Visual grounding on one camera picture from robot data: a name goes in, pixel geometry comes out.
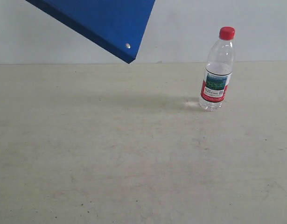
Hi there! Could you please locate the blue ring binder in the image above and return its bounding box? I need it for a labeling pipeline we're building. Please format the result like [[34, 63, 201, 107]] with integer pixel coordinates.
[[28, 0, 155, 63]]

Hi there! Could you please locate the clear plastic water bottle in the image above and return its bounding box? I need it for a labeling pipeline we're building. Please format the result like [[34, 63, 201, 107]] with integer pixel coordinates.
[[199, 26, 235, 111]]

